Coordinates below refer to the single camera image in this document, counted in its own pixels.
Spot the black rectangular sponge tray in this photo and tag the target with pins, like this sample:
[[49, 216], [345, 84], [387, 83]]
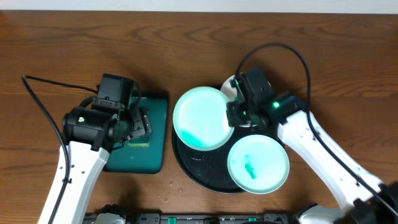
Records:
[[144, 160]]

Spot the green wet sponge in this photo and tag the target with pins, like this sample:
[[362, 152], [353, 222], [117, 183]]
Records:
[[140, 143]]

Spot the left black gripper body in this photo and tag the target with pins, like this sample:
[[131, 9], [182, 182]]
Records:
[[142, 121]]

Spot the mint plate front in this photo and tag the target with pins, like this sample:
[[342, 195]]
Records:
[[258, 164]]

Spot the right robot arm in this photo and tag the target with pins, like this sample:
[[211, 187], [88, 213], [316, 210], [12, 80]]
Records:
[[362, 197]]

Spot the round black tray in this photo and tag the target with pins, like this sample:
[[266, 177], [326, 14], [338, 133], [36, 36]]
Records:
[[209, 168]]

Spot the mint plate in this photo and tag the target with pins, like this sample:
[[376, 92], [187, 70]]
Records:
[[258, 164], [200, 119]]

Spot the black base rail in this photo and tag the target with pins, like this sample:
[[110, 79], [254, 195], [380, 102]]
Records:
[[155, 218]]

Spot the white plate with green stain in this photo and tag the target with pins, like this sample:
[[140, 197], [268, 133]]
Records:
[[228, 90]]

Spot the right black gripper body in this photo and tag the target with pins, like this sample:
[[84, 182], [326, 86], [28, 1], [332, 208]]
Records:
[[234, 113]]

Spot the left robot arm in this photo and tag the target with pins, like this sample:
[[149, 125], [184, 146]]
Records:
[[91, 131]]

